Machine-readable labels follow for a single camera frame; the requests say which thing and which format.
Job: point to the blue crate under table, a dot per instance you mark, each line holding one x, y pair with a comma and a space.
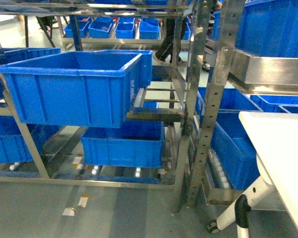
235, 151

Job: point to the white table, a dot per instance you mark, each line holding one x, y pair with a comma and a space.
275, 139

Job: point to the large blue crate front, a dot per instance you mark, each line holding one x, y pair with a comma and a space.
74, 88

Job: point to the person legs dark trousers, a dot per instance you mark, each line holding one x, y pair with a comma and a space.
166, 48

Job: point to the small blue bin stack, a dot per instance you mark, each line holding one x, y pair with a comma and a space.
123, 28

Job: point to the blue crate behind front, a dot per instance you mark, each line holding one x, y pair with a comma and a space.
145, 60

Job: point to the right steel shelf rack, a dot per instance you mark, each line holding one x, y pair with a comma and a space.
251, 74

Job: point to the blue crate lower left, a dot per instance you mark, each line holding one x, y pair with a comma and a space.
12, 145

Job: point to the stainless steel shelf rack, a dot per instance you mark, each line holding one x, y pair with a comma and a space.
185, 88

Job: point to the blue crate bottom shelf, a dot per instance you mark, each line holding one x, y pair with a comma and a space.
136, 144

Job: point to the blue crate top right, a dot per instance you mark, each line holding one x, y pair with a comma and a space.
269, 28

